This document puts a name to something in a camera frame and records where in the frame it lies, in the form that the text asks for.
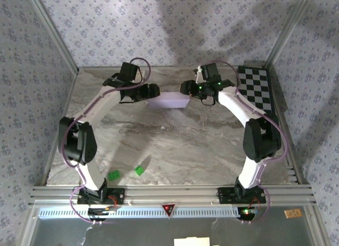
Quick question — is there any white lilac paper box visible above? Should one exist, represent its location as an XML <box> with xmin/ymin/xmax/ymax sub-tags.
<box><xmin>147</xmin><ymin>91</ymin><xmax>190</xmax><ymax>110</ymax></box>

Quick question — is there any black grey checkerboard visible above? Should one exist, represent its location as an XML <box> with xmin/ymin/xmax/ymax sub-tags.
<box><xmin>234</xmin><ymin>66</ymin><xmax>276</xmax><ymax>124</ymax></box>

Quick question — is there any red black triangle marker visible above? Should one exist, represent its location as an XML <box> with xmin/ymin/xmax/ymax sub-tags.
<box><xmin>161</xmin><ymin>203</ymin><xmax>177</xmax><ymax>218</ymax></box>

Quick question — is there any left black electronics board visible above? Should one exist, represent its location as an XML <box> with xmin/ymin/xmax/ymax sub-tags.
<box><xmin>87</xmin><ymin>206</ymin><xmax>118</xmax><ymax>222</ymax></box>

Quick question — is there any black electronics board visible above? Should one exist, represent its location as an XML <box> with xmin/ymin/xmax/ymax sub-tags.
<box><xmin>237</xmin><ymin>206</ymin><xmax>259</xmax><ymax>221</ymax></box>
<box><xmin>87</xmin><ymin>206</ymin><xmax>118</xmax><ymax>222</ymax></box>

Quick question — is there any right black electronics board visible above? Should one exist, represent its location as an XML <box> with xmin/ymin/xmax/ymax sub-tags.
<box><xmin>237</xmin><ymin>206</ymin><xmax>259</xmax><ymax>221</ymax></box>

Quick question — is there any cream flat cardboard sheet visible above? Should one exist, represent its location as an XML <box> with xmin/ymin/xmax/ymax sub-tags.
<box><xmin>173</xmin><ymin>237</ymin><xmax>210</xmax><ymax>246</ymax></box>

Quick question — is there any orange label tag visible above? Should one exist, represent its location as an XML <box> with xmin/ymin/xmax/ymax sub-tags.
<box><xmin>283</xmin><ymin>208</ymin><xmax>302</xmax><ymax>219</ymax></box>

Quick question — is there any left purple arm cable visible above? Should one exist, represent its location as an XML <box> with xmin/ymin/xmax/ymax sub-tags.
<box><xmin>60</xmin><ymin>57</ymin><xmax>151</xmax><ymax>226</ymax></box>

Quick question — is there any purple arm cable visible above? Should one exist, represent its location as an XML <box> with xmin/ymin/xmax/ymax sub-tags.
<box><xmin>60</xmin><ymin>57</ymin><xmax>151</xmax><ymax>226</ymax></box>
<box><xmin>202</xmin><ymin>60</ymin><xmax>289</xmax><ymax>226</ymax></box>

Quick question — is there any thin aluminium rail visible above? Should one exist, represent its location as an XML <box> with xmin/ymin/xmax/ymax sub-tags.
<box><xmin>78</xmin><ymin>66</ymin><xmax>267</xmax><ymax>71</ymax></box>

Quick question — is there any aluminium side rail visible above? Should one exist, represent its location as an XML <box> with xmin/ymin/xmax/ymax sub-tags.
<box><xmin>42</xmin><ymin>70</ymin><xmax>79</xmax><ymax>186</ymax></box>
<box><xmin>270</xmin><ymin>68</ymin><xmax>310</xmax><ymax>185</ymax></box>

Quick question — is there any left aluminium frame post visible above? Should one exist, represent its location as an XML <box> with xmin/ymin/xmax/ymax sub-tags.
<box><xmin>25</xmin><ymin>0</ymin><xmax>80</xmax><ymax>74</ymax></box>

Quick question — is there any aluminium frame post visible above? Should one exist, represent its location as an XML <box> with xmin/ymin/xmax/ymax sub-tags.
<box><xmin>264</xmin><ymin>0</ymin><xmax>316</xmax><ymax>69</ymax></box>
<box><xmin>25</xmin><ymin>0</ymin><xmax>80</xmax><ymax>74</ymax></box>

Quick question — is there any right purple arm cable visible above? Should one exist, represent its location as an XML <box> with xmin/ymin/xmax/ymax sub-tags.
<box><xmin>202</xmin><ymin>60</ymin><xmax>289</xmax><ymax>226</ymax></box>

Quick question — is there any right aluminium frame post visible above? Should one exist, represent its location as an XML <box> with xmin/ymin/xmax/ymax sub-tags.
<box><xmin>264</xmin><ymin>0</ymin><xmax>316</xmax><ymax>69</ymax></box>

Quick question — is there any wide ribbed aluminium rail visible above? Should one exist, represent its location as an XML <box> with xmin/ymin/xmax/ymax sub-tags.
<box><xmin>29</xmin><ymin>185</ymin><xmax>317</xmax><ymax>206</ymax></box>

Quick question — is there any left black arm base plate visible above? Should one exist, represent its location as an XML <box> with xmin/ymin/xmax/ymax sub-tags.
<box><xmin>76</xmin><ymin>187</ymin><xmax>126</xmax><ymax>205</ymax></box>

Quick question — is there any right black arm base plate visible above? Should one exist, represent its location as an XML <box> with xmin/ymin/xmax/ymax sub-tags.
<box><xmin>217</xmin><ymin>187</ymin><xmax>267</xmax><ymax>204</ymax></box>

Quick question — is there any grey slotted cable duct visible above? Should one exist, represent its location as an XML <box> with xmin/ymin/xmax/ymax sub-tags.
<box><xmin>39</xmin><ymin>207</ymin><xmax>255</xmax><ymax>218</ymax></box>

